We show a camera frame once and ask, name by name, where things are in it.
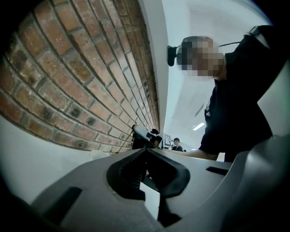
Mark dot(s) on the long ceiling light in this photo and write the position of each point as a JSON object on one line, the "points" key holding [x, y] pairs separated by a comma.
{"points": [[199, 126]]}

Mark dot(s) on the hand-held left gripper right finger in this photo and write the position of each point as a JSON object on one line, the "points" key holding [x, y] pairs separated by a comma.
{"points": [[199, 181]]}

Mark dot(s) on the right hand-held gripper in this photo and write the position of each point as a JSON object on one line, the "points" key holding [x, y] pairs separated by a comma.
{"points": [[167, 140]]}

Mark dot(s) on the black head-mounted camera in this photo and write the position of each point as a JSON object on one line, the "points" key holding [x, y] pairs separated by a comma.
{"points": [[172, 55]]}

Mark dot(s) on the person's right forearm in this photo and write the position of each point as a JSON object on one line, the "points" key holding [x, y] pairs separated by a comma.
{"points": [[201, 155]]}

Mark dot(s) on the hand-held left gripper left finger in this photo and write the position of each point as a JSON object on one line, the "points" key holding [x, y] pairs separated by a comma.
{"points": [[95, 181]]}

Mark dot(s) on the ceiling air conditioner vent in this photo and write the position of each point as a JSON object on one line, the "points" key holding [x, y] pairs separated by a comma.
{"points": [[199, 109]]}

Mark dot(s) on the person's black shirt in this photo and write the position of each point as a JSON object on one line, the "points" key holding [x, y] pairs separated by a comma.
{"points": [[238, 108]]}

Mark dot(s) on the person's head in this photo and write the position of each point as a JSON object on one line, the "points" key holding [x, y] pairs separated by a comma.
{"points": [[201, 59]]}

